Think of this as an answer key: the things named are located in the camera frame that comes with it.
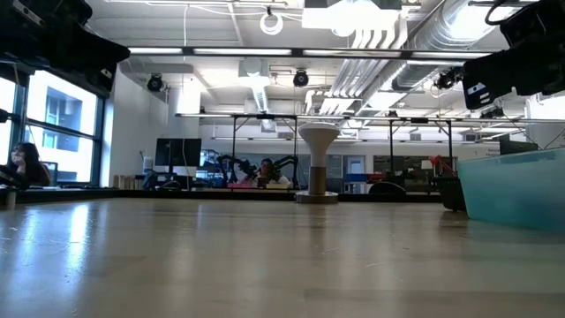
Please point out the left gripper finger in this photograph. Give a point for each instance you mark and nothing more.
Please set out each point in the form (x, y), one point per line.
(92, 75)
(97, 48)

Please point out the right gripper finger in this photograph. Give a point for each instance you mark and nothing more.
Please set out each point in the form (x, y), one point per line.
(490, 81)

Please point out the black background robot arm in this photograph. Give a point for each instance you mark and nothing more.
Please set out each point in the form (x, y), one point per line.
(236, 168)
(287, 163)

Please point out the black hanging ceiling device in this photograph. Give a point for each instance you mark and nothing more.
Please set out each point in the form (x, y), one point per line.
(446, 79)
(492, 112)

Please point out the large window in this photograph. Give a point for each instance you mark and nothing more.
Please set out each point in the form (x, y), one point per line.
(57, 123)

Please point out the dark monitor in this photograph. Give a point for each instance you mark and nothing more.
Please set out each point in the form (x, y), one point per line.
(518, 148)

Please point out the red desk lamp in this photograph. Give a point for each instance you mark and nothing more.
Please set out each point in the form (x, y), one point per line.
(437, 161)

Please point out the person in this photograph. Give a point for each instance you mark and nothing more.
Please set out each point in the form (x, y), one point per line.
(267, 172)
(28, 165)

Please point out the small wooden blocks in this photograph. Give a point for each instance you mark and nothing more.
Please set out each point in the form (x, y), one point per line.
(123, 182)

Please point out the teal translucent plastic bin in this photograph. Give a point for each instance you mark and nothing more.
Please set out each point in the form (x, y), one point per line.
(516, 190)

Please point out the black desk monitor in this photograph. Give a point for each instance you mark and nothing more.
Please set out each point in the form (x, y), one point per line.
(178, 152)

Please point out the black mesh basket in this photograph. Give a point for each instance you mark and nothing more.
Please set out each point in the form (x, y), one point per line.
(450, 192)

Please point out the white ceiling air unit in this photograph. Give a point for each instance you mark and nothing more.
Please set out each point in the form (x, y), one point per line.
(351, 17)

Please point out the blue storage bin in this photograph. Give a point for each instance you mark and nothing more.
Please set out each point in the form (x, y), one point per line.
(356, 177)

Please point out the white mushroom lamp brass base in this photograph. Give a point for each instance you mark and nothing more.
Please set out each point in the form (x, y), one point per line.
(318, 146)

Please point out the pink tray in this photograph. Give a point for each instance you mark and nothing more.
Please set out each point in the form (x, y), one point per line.
(240, 186)

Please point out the long ceiling light bar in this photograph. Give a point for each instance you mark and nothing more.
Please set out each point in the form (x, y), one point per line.
(282, 52)

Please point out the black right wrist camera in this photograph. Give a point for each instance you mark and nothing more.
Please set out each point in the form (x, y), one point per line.
(534, 24)

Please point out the black round ceiling camera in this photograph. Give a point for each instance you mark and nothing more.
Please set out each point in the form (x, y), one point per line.
(154, 84)
(300, 78)

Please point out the silver ventilation duct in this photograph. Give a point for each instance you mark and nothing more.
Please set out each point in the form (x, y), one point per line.
(432, 40)

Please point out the black rig frame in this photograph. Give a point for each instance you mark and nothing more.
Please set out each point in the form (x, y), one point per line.
(419, 119)
(273, 116)

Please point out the black aluminium table frame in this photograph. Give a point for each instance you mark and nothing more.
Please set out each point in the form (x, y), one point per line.
(132, 194)

